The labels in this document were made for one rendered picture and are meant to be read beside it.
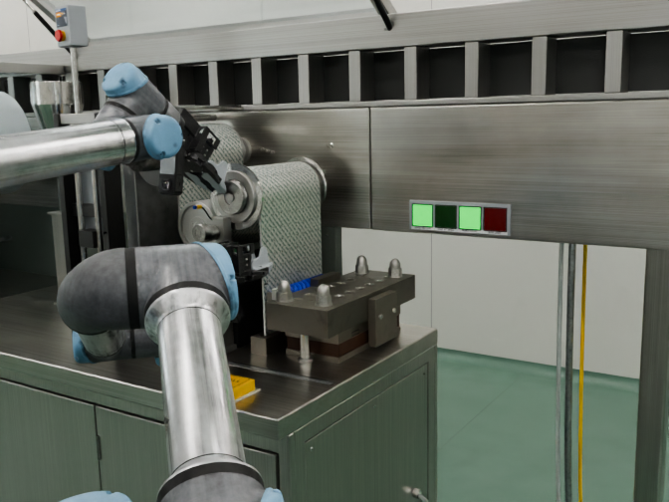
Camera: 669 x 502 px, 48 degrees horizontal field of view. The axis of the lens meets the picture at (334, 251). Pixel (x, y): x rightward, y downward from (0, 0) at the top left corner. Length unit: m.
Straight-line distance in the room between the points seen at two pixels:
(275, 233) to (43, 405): 0.67
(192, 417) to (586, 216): 1.04
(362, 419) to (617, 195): 0.70
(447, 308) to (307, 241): 2.71
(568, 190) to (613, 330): 2.55
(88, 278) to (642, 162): 1.09
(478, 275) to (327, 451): 2.92
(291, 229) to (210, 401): 0.90
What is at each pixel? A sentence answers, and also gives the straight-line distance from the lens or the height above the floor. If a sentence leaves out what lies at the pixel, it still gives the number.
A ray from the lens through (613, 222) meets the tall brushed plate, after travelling 1.66.
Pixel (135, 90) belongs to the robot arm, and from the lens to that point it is 1.45.
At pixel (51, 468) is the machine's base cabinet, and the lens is 1.94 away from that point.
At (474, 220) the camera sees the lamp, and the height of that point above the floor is 1.18.
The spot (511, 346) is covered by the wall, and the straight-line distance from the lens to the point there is 4.36.
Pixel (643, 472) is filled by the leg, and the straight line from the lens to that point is 1.97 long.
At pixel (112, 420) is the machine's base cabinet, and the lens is 1.71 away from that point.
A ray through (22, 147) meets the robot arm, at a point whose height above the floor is 1.38.
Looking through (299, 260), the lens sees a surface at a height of 1.09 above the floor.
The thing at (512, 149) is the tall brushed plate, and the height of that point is 1.34.
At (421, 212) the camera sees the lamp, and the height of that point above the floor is 1.19.
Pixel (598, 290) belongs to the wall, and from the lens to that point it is 4.14.
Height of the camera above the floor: 1.42
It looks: 10 degrees down
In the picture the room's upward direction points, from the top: 1 degrees counter-clockwise
